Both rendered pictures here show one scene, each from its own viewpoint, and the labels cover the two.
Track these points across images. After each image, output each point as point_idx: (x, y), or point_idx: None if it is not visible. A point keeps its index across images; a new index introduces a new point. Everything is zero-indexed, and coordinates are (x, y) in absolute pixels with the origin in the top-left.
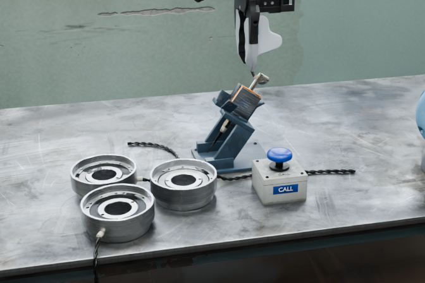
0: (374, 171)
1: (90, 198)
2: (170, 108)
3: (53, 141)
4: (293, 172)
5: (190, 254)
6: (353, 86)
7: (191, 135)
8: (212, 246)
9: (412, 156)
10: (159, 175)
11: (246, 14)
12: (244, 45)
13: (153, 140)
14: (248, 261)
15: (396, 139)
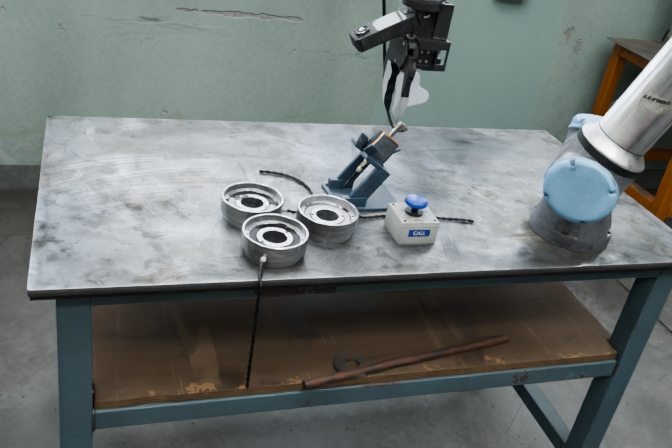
0: (489, 223)
1: (247, 224)
2: (290, 137)
3: (184, 160)
4: (427, 219)
5: (339, 283)
6: (461, 135)
7: (317, 169)
8: (359, 278)
9: (521, 212)
10: (304, 208)
11: (401, 69)
12: (390, 94)
13: (282, 170)
14: (354, 292)
15: (506, 194)
